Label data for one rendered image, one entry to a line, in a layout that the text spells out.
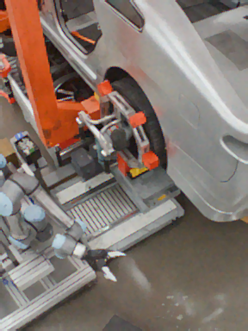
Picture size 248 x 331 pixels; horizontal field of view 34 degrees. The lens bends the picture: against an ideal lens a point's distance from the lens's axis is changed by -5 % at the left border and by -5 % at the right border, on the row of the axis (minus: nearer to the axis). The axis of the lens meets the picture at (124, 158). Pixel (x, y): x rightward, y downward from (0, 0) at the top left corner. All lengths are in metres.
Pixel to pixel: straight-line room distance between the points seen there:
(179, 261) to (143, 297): 0.41
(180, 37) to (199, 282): 1.87
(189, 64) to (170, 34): 0.21
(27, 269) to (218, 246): 1.57
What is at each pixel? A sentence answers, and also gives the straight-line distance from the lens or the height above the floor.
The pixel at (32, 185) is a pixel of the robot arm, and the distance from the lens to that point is 2.03.
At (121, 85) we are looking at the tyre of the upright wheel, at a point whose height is 1.16.
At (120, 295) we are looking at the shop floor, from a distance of 3.20.
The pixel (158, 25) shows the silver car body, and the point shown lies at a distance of 2.26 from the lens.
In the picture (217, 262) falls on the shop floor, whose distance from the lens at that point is 3.34.
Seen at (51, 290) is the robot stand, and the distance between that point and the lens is 3.04.
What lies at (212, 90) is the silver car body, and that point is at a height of 1.67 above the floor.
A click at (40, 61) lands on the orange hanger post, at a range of 2.78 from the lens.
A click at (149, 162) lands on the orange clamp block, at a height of 0.88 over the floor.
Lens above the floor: 3.01
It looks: 52 degrees down
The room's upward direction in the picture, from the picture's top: 5 degrees counter-clockwise
